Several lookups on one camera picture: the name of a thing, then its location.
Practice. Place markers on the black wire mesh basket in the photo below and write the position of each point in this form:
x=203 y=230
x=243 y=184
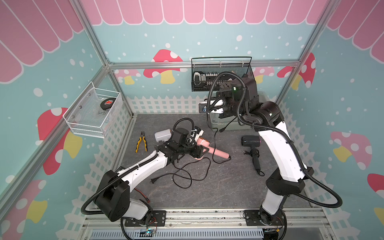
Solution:
x=205 y=70

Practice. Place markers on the black red tape measure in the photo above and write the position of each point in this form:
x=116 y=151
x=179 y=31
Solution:
x=107 y=104

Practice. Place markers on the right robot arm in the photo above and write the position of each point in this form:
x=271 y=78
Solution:
x=238 y=96

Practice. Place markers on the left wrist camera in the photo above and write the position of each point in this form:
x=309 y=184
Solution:
x=197 y=133

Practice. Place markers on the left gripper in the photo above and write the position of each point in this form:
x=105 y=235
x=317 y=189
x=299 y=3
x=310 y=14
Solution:
x=198 y=151

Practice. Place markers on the green clear-lid storage box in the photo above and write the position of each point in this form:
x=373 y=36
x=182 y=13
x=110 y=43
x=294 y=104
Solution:
x=231 y=122

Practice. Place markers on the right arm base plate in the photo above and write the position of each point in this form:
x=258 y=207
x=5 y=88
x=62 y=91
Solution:
x=262 y=218

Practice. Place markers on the white wire mesh basket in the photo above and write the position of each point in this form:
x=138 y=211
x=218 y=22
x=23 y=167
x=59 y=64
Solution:
x=85 y=116

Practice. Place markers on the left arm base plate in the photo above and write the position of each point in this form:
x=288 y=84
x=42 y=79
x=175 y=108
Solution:
x=151 y=219

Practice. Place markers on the black magenta hair dryer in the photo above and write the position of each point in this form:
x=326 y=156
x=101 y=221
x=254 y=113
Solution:
x=253 y=142

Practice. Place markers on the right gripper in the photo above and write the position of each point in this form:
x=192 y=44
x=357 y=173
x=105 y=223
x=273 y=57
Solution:
x=226 y=93

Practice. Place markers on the yellow handled pliers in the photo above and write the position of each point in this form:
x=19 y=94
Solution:
x=142 y=139

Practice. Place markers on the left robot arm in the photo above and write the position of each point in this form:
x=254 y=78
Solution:
x=112 y=197

